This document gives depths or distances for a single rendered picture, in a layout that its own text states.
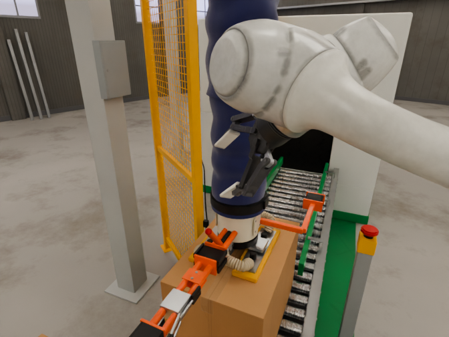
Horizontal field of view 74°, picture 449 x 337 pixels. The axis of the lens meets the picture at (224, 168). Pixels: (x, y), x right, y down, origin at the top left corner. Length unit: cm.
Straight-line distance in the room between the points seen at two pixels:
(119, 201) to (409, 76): 1032
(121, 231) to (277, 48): 198
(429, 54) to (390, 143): 1093
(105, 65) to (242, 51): 150
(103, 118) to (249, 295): 127
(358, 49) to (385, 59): 4
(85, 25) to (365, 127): 167
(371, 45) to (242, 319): 90
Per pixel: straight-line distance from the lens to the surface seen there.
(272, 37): 33
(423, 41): 1128
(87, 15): 183
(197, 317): 122
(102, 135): 193
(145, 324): 88
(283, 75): 33
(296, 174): 309
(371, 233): 140
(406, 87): 1139
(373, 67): 47
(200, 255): 103
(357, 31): 47
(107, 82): 179
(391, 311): 262
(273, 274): 121
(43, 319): 261
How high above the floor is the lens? 177
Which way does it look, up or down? 23 degrees down
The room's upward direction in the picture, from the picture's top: straight up
